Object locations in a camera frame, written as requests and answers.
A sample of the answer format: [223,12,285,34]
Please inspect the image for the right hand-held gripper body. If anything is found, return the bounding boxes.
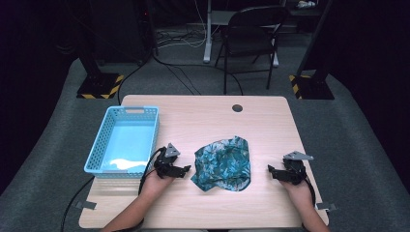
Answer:
[278,150,314,187]

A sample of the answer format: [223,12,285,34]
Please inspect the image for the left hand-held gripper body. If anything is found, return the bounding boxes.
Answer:
[153,142,182,179]

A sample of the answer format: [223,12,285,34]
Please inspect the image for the teal floral shirt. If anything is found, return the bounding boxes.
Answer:
[190,135,252,193]

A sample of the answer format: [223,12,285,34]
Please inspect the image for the person's right hand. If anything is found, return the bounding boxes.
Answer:
[278,177,314,209]

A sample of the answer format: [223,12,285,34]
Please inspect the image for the person's left hand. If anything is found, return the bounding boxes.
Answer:
[138,169,177,202]

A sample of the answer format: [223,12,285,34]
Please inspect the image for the light blue plastic basket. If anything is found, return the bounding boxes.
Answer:
[83,104,161,180]

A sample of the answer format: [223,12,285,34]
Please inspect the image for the grey tape piece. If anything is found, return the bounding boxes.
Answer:
[74,199,98,211]
[315,202,338,213]

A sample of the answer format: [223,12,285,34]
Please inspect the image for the black stand with striped base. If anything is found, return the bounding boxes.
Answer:
[288,0,336,101]
[75,47,125,101]

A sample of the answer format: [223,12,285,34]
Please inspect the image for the white desk leg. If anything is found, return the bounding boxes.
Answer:
[202,0,215,64]

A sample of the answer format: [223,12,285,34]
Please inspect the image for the black computer tower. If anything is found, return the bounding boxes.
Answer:
[91,0,154,64]

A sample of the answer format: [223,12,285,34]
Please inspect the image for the black folding chair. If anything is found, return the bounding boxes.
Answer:
[214,5,290,96]

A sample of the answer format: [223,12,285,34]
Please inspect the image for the curved black floor cable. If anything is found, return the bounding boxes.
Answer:
[116,55,155,106]

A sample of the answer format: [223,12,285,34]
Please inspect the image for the black cable beside table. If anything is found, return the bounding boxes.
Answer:
[60,176,96,232]

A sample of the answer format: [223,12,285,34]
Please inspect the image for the long black floor cable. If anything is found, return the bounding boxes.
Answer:
[152,55,245,97]

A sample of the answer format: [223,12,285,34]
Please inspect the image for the white floor cables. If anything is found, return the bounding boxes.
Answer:
[156,0,208,50]

